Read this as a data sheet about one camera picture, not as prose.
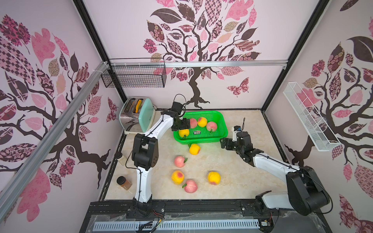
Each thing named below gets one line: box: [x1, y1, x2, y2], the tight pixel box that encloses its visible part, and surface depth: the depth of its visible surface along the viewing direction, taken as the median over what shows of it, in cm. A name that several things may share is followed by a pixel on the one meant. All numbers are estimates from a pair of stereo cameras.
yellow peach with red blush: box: [197, 116, 208, 128], surface depth 108 cm
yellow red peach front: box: [170, 169, 186, 185], surface depth 81 cm
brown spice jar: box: [116, 175, 133, 191], surface depth 77 cm
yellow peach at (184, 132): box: [178, 128, 190, 138], surface depth 102 cm
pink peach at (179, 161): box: [174, 155, 186, 168], surface depth 87 cm
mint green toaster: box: [118, 96, 157, 134], surface depth 100 cm
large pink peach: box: [189, 118, 198, 129], surface depth 106 cm
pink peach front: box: [182, 179, 198, 194], surface depth 78 cm
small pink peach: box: [206, 121, 218, 132], surface depth 104 cm
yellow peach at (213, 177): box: [207, 171, 221, 186], surface depth 81 cm
